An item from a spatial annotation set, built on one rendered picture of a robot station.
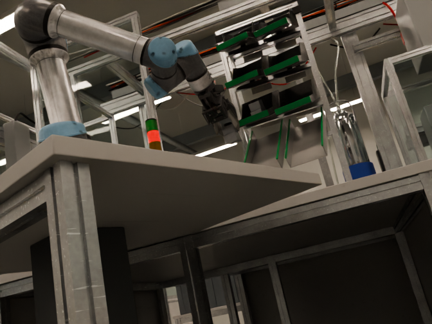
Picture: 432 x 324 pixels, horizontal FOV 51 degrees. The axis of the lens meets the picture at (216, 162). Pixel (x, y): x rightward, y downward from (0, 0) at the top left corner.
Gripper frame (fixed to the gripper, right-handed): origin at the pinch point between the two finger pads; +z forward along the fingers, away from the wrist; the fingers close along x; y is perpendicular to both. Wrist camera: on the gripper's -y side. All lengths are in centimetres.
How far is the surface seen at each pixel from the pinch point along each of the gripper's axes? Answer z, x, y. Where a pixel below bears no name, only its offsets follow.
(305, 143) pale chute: 16.1, 21.5, 0.7
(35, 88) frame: -24, -95, -64
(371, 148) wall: 706, 64, -824
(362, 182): 11, 36, 34
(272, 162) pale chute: 13.5, 9.9, 8.4
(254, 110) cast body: 5.0, 7.5, -14.4
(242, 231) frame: 11.7, -1.2, 37.6
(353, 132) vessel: 65, 38, -61
